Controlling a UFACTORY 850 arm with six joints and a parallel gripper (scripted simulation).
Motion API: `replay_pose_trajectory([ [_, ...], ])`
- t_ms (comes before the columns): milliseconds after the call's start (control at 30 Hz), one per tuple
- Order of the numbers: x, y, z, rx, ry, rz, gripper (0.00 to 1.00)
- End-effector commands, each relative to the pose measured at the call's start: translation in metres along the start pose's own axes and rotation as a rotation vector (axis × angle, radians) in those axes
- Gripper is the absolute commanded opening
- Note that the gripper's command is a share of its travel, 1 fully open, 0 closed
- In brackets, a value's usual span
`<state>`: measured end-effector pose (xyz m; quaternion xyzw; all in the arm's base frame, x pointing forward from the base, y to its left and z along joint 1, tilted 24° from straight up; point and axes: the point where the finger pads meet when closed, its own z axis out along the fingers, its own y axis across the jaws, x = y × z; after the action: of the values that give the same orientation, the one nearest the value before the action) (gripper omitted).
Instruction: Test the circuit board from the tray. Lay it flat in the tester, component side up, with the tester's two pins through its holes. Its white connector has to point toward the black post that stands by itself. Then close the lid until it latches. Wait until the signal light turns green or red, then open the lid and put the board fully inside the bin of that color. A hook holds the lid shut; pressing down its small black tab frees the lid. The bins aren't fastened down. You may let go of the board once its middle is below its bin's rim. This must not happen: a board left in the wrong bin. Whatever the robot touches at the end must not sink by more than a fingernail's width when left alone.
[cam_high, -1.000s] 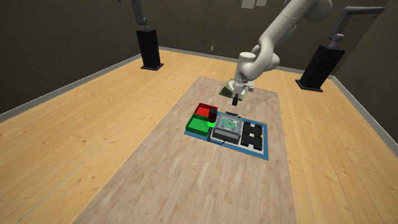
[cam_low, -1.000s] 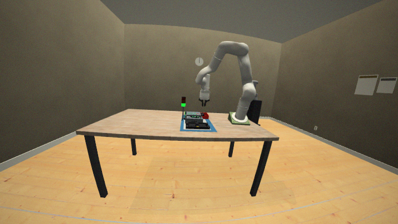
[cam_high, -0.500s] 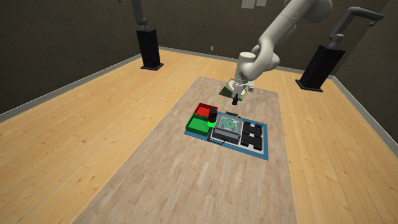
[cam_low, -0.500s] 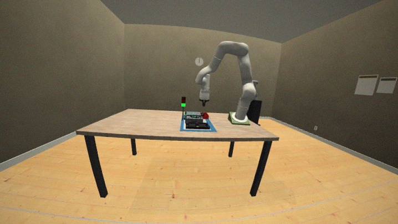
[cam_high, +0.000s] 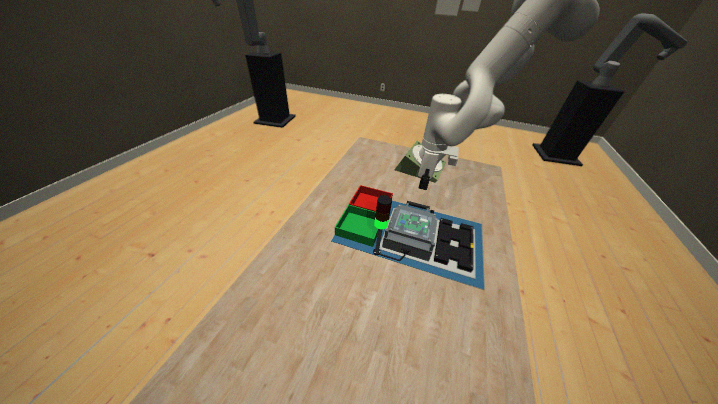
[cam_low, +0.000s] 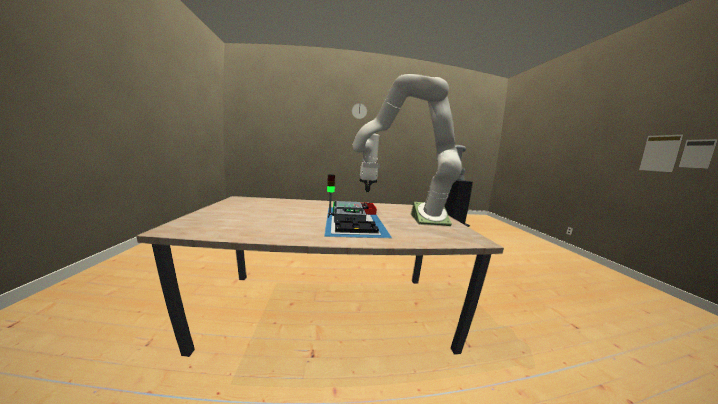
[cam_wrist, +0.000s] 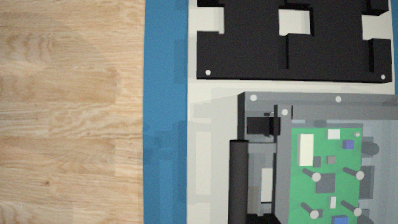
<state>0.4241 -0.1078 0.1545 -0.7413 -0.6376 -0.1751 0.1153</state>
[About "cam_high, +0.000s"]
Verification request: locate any green bin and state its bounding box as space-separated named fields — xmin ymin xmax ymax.
xmin=335 ymin=205 xmax=378 ymax=247

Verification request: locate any red open box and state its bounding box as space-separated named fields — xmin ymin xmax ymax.
xmin=349 ymin=185 xmax=393 ymax=212

